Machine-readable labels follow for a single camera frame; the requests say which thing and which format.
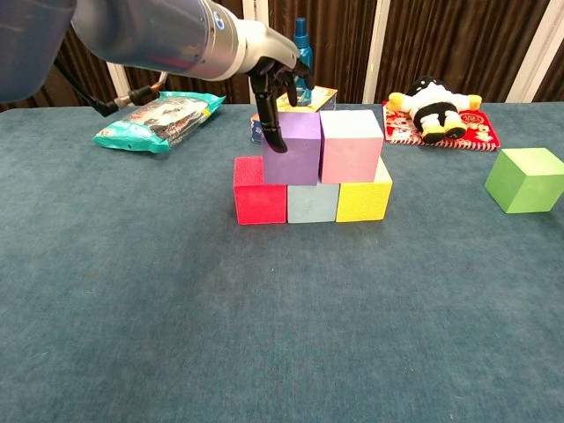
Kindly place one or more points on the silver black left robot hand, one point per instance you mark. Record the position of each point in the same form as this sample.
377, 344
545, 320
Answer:
269, 48

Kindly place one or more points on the purple foam cube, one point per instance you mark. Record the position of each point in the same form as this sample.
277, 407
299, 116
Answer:
299, 158

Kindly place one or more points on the pink foam cube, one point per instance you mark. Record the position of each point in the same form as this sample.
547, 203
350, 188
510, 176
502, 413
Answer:
350, 158

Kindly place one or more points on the red foam cube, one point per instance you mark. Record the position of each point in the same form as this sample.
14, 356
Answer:
257, 202

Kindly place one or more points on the light blue foam cube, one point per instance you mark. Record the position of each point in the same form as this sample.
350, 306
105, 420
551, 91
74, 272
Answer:
313, 202

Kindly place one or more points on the yellow foam cube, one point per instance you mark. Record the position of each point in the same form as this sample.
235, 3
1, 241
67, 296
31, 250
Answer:
363, 200

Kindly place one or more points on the green foam cube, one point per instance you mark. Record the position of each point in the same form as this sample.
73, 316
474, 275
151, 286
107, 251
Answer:
524, 185

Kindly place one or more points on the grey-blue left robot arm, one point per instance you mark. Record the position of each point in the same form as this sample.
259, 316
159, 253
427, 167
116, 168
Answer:
132, 31

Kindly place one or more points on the blue spray bottle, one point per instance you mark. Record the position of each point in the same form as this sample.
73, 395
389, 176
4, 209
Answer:
302, 33

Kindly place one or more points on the blue yellow tissue box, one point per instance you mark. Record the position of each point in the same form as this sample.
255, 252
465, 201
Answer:
324, 94

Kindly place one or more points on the teal snack bag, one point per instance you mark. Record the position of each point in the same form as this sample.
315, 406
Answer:
154, 121

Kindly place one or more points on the brown pleated curtain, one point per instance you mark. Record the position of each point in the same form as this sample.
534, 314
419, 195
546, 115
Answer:
440, 44

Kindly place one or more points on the black white plush toy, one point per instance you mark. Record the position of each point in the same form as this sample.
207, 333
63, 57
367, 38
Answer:
434, 110

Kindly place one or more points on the red printed spiral notebook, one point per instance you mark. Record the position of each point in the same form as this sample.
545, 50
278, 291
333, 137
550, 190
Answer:
476, 128

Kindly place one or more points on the teal felt table cloth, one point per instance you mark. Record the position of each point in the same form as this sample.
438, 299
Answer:
264, 330

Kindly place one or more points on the white frame post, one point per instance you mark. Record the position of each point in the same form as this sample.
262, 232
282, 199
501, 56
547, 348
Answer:
535, 53
263, 11
375, 57
121, 88

